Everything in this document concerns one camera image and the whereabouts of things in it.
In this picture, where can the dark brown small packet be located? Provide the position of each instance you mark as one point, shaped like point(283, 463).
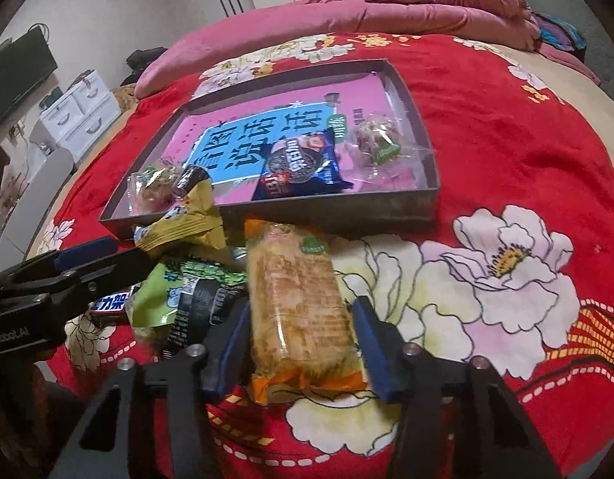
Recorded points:
point(189, 179)

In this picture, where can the black snack packet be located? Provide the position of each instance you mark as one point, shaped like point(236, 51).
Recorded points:
point(207, 304)

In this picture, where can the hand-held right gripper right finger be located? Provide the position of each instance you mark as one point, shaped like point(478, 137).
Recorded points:
point(374, 354)

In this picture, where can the yellow snack packet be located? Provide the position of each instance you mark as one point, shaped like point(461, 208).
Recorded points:
point(197, 219)

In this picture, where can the blue cookie packet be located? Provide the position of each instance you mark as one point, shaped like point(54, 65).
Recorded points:
point(297, 164)

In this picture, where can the clear round pastry packet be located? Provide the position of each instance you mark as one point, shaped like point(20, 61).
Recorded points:
point(377, 142)

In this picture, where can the clear square pastry packet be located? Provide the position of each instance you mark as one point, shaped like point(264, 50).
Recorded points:
point(155, 189)

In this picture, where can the orange-edged clear bread packet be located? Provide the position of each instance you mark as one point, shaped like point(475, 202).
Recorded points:
point(297, 299)

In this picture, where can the colourful clothes heap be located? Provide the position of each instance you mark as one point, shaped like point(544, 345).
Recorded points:
point(561, 32)

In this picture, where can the pink folded quilt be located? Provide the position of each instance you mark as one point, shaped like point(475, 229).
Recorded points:
point(287, 25)

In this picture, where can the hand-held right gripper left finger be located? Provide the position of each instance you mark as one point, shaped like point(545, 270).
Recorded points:
point(232, 354)

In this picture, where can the black television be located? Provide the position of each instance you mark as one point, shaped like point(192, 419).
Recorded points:
point(17, 80)

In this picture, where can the brown knit fabric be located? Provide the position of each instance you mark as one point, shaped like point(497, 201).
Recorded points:
point(123, 97)

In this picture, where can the light green snack packet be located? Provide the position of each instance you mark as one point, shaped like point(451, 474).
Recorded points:
point(155, 299)

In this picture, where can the pink book with blue panel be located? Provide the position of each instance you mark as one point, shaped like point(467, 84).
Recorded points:
point(207, 124)

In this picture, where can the white drawer chest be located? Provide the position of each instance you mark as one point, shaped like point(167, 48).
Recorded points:
point(82, 114)

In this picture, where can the black clothes heap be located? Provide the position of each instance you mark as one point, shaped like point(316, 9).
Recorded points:
point(145, 60)

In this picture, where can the brown chocolate bar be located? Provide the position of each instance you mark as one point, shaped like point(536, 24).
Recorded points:
point(112, 303)

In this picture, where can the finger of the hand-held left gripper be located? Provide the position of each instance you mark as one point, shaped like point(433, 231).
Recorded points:
point(112, 272)
point(87, 252)

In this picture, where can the grey shallow cardboard box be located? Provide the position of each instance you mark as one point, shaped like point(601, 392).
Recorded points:
point(367, 209)

